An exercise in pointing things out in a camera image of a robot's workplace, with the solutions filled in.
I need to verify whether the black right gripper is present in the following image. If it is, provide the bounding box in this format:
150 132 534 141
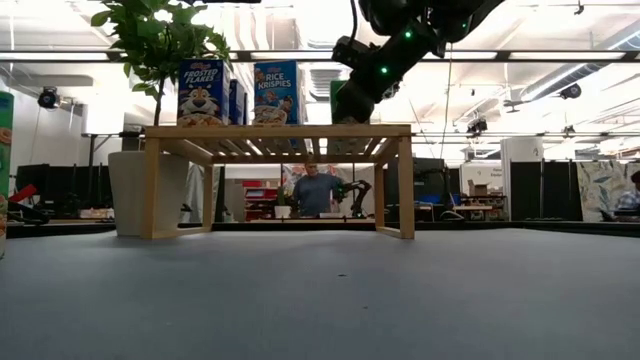
332 22 447 125

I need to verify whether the light blue Rice Krispies box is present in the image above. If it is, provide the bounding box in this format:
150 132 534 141
253 59 307 126

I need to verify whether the dark blue Frosted Flakes box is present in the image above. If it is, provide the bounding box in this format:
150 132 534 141
177 58 231 128

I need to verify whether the wooden slatted shelf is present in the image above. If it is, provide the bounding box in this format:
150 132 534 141
139 123 416 240

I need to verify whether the person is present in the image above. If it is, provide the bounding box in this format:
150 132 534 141
291 162 347 219
615 169 640 222

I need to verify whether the black equipment cabinet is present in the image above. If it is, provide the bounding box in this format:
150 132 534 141
413 157 461 221

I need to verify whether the black beam with light strips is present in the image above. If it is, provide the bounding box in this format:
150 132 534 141
0 48 640 64

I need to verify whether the red storage shelving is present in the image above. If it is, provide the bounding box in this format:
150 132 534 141
243 179 281 222

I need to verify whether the white sign board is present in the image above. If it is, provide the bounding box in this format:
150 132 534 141
459 162 503 197

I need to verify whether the white pillar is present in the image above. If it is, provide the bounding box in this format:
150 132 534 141
500 136 545 222

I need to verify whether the white hanging cloth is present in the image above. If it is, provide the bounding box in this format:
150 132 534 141
182 162 221 224

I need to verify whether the grey-blue table mat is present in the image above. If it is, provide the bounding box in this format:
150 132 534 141
0 228 640 360

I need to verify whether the black partition panel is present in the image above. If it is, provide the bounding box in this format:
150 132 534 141
509 160 584 222

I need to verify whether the green leafy plant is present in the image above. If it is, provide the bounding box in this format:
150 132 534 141
89 0 234 127

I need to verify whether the white plant pot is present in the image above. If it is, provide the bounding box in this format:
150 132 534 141
107 150 190 237

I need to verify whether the floral patterned curtain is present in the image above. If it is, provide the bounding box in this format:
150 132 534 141
576 160 640 224

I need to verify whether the row of black monitors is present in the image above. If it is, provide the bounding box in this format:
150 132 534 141
14 163 114 219

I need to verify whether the red angled object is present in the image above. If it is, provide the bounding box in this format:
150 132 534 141
8 183 39 204

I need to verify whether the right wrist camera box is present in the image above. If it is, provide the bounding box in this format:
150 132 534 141
332 35 372 69

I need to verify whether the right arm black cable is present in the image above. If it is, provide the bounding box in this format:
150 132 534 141
348 0 360 44

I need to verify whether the black metal table frame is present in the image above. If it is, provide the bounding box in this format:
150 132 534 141
0 218 640 240

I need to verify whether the black ceiling camera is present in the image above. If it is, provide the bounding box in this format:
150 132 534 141
36 86 62 110

